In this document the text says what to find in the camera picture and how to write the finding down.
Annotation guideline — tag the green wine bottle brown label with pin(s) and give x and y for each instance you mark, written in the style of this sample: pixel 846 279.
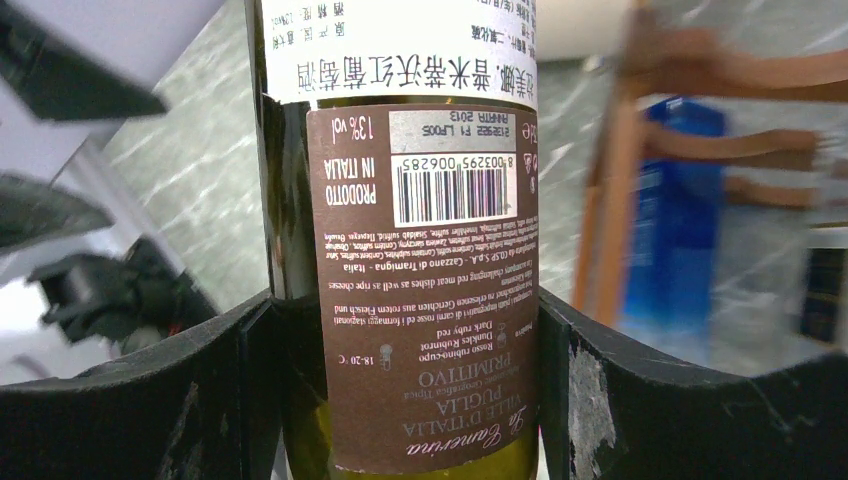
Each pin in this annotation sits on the green wine bottle brown label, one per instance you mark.
pixel 398 156

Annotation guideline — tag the brown wooden wine rack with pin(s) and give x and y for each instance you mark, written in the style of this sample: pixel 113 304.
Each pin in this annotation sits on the brown wooden wine rack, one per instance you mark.
pixel 660 72

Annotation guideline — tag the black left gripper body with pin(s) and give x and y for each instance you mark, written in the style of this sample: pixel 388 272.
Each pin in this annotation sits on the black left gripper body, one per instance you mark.
pixel 93 295

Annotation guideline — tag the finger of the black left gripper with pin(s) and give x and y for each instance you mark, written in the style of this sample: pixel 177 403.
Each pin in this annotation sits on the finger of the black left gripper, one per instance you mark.
pixel 57 82
pixel 33 211

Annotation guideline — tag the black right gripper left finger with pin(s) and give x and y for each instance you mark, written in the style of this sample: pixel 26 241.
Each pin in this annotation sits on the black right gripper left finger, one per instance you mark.
pixel 189 407

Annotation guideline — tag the blue bottle in rack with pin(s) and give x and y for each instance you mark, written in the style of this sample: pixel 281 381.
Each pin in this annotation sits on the blue bottle in rack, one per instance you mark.
pixel 674 239

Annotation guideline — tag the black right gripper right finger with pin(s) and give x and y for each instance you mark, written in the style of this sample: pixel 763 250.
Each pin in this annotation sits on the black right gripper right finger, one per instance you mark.
pixel 614 408

